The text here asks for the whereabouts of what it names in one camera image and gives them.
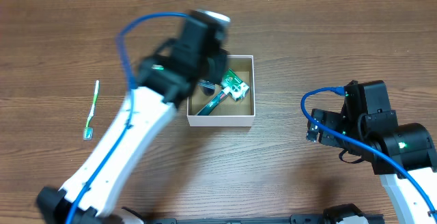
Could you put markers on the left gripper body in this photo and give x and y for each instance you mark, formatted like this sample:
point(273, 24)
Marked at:
point(212, 72)

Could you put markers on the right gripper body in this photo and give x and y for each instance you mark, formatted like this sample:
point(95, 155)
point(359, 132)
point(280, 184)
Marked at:
point(323, 127)

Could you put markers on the green soap box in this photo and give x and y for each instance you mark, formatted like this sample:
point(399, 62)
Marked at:
point(238, 88)

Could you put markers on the red green toothpaste tube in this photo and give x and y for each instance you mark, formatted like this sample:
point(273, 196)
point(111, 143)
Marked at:
point(221, 96)

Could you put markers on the green white toothbrush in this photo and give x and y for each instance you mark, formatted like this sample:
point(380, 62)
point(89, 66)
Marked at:
point(88, 130)

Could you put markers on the clear bottle dark liquid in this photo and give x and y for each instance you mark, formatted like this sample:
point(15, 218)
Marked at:
point(207, 87)

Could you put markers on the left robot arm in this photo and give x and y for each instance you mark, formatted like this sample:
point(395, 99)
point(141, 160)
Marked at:
point(155, 92)

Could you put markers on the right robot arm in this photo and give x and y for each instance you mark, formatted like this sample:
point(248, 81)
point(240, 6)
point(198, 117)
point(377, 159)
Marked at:
point(403, 156)

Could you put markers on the white cardboard box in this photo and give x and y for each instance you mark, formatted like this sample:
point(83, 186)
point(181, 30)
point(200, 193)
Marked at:
point(229, 113)

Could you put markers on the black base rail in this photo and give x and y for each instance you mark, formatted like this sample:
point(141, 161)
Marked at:
point(346, 213)

